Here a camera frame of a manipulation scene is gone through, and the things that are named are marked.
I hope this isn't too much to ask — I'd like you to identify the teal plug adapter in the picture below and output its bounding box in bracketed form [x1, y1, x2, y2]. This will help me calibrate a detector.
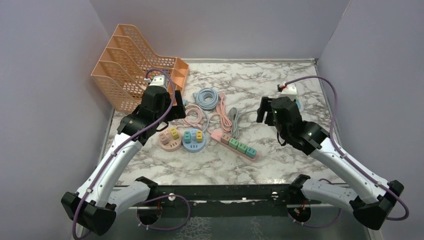
[183, 130, 192, 144]
[245, 147, 257, 159]

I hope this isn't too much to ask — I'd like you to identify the yellow plug adapter front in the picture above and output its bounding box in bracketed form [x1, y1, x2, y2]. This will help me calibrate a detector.
[195, 130, 204, 143]

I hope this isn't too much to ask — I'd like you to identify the yellow plug adapter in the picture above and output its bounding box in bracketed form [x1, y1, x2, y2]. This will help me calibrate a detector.
[169, 127, 180, 140]
[195, 130, 204, 143]

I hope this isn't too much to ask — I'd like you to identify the pink plug adapter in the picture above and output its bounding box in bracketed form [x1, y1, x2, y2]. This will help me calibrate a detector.
[158, 132, 169, 146]

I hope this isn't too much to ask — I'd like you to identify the green plug adapter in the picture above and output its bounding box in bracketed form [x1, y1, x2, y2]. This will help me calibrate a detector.
[228, 137, 239, 149]
[236, 142, 248, 154]

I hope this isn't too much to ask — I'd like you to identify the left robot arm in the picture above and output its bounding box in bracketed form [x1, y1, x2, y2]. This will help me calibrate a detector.
[61, 86, 186, 240]

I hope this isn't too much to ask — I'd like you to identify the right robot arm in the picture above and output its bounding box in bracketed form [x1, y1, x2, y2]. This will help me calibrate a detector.
[256, 96, 404, 230]

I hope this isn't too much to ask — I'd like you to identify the tan plug adapter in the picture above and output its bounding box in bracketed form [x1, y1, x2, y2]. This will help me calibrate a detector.
[220, 133, 231, 145]

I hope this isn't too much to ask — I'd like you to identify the blue white oval device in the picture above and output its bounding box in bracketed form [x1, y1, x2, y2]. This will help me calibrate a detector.
[295, 97, 304, 112]

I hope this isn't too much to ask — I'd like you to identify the pink round power strip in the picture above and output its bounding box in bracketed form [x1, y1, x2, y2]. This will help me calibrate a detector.
[158, 128, 183, 152]

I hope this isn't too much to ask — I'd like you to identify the blue round power strip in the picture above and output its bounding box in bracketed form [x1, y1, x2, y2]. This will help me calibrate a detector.
[182, 128, 207, 153]

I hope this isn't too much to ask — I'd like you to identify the pink long power strip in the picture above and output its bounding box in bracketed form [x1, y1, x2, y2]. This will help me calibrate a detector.
[210, 130, 259, 161]

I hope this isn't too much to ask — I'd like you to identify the orange mesh file organizer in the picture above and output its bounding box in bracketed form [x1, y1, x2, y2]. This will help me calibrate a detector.
[91, 24, 189, 113]

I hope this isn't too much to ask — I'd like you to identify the pink round strip cable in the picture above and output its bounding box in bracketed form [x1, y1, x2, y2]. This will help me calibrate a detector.
[177, 104, 211, 131]

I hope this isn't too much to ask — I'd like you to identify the light blue coiled cable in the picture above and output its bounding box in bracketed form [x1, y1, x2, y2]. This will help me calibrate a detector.
[192, 88, 220, 111]

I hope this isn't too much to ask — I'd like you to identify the grey coiled cable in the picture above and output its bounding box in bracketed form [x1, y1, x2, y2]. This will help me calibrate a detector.
[227, 107, 259, 140]

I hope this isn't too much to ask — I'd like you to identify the pink coiled cable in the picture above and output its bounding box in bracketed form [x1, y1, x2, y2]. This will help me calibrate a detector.
[210, 92, 233, 134]

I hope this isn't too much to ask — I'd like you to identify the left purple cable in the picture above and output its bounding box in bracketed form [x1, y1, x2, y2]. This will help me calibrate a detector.
[72, 68, 192, 240]

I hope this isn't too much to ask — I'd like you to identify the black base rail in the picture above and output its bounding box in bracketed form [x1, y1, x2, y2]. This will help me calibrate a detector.
[125, 183, 322, 218]

